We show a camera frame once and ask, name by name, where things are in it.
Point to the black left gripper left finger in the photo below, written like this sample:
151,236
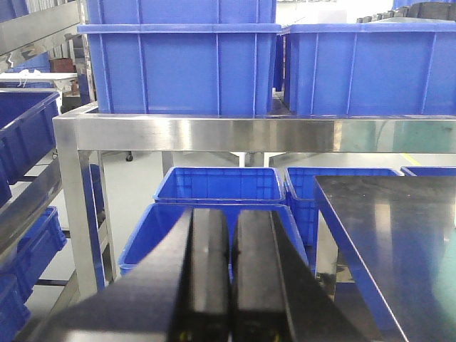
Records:
178,292

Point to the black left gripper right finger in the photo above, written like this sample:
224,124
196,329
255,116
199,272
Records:
275,296

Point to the blue bin floor near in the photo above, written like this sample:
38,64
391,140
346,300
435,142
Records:
159,218

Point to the blue bin floor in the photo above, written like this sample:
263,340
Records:
299,183
159,218
221,185
428,171

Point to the blue bin lower left rack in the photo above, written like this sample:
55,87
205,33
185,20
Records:
35,251

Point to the blue bin bottom left corner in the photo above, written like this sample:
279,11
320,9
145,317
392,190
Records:
14,313

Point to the blue bin floor far right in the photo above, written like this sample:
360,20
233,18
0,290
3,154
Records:
428,171

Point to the blue bin upper left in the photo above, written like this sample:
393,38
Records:
218,70

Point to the dark blue bin left rack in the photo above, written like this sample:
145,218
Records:
27,133

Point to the blue bin upper right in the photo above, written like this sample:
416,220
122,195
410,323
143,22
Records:
378,69

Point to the white background table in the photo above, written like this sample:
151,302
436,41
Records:
26,77

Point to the blue bin stacked top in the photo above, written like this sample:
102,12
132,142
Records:
181,12

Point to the steel side rack left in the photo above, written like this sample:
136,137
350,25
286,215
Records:
21,39

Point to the stainless steel shelf frame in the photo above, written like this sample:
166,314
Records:
84,130

